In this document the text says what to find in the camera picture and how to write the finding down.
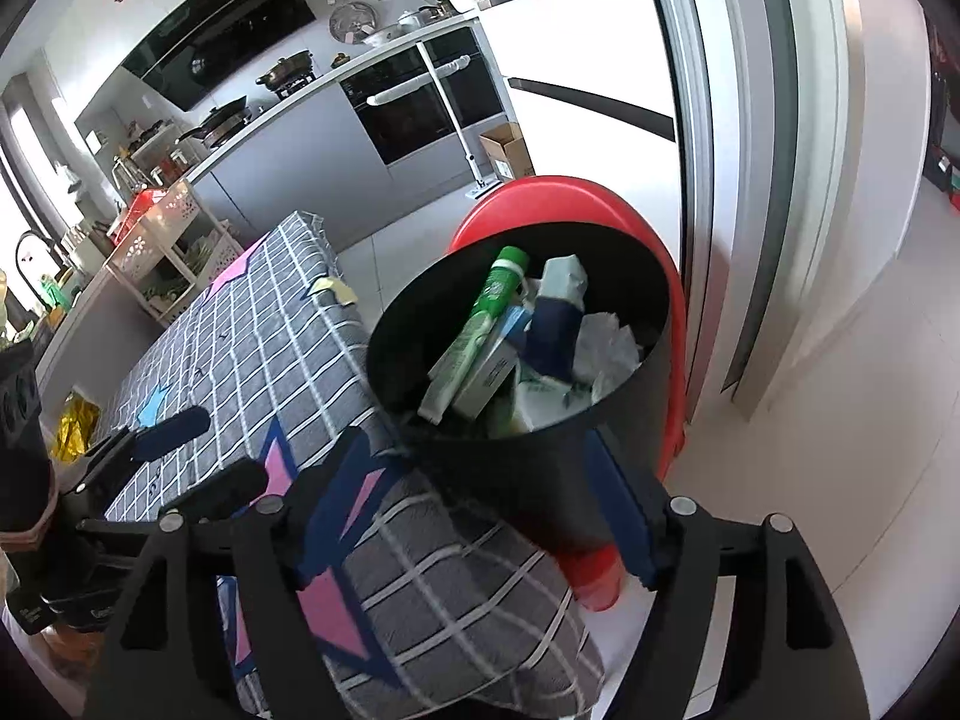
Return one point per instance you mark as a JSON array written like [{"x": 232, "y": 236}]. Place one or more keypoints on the cardboard box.
[{"x": 508, "y": 150}]

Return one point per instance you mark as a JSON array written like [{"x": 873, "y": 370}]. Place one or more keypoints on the cream storage cart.
[{"x": 172, "y": 240}]

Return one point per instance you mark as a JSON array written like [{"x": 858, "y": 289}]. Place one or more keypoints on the black wok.
[{"x": 217, "y": 124}]

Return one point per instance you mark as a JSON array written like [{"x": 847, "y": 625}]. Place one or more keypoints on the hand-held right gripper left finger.
[{"x": 337, "y": 514}]

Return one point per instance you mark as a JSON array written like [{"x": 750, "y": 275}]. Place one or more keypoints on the white kettle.
[{"x": 410, "y": 17}]

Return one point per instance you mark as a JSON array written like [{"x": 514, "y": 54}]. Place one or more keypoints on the round silver steamer rack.
[{"x": 352, "y": 21}]

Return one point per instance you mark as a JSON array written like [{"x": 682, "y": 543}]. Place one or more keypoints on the blue plastic bag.
[{"x": 553, "y": 334}]

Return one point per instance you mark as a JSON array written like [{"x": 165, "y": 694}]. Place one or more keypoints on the red plastic basket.
[{"x": 139, "y": 210}]

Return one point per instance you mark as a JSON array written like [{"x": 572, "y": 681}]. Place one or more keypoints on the black range hood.
[{"x": 225, "y": 30}]

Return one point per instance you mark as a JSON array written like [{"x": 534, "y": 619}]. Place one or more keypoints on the black built-in oven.
[{"x": 420, "y": 101}]

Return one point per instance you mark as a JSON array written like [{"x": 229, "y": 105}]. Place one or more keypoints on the grey lower cabinets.
[{"x": 300, "y": 157}]

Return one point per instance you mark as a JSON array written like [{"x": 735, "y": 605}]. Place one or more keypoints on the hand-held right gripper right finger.
[{"x": 622, "y": 517}]

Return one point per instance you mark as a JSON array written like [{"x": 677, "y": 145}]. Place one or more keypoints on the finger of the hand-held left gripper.
[
  {"x": 225, "y": 486},
  {"x": 169, "y": 429}
]

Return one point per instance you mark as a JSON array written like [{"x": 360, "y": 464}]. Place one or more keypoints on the green cream tube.
[{"x": 480, "y": 322}]

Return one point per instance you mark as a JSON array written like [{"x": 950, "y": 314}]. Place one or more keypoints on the white pole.
[{"x": 450, "y": 112}]

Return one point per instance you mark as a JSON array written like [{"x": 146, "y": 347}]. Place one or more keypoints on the blue and white box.
[{"x": 487, "y": 382}]

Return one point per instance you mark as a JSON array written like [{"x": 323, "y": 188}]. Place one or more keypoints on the sliding door frame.
[{"x": 750, "y": 165}]

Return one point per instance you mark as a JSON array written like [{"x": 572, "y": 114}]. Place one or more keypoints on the white upper cabinets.
[{"x": 112, "y": 0}]

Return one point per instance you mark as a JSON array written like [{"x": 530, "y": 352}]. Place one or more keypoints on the black round bin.
[{"x": 487, "y": 487}]

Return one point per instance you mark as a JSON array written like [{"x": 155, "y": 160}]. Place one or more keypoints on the red plastic stool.
[{"x": 525, "y": 199}]

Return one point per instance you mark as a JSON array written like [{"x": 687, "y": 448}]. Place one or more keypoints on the grey checked star tablecloth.
[{"x": 420, "y": 577}]

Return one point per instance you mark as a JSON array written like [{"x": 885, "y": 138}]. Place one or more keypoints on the dark cooking pot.
[{"x": 286, "y": 71}]

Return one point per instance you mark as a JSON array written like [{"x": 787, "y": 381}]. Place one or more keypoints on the gold foil bag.
[{"x": 75, "y": 424}]

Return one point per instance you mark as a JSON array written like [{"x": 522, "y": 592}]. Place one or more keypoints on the black kitchen faucet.
[{"x": 26, "y": 240}]

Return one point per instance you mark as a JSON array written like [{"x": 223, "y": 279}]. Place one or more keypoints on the white refrigerator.
[{"x": 600, "y": 52}]

